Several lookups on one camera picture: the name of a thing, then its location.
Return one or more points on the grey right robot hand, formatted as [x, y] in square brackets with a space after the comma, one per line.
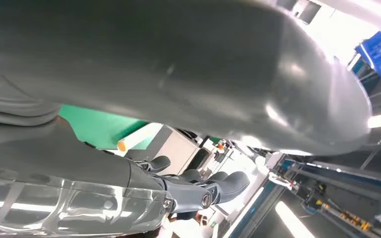
[184, 65]

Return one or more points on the white bottle with yellow cap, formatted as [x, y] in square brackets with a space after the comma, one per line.
[134, 139]

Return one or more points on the white machine base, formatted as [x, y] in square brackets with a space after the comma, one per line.
[174, 148]

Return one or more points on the green topped table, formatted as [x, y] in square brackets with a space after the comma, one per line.
[95, 126]

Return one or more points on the blue aluminium frame rack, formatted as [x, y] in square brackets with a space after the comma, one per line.
[312, 184]

